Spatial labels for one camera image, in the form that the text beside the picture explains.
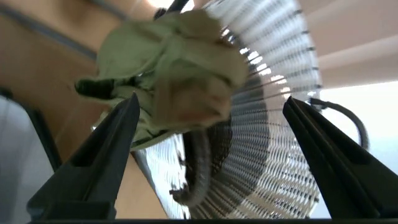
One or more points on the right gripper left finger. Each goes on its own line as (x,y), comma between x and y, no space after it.
(93,165)

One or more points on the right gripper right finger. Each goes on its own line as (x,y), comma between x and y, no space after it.
(342,171)

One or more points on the green garment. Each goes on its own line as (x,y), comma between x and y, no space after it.
(174,62)

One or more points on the white laundry basket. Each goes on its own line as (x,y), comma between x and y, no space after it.
(273,155)

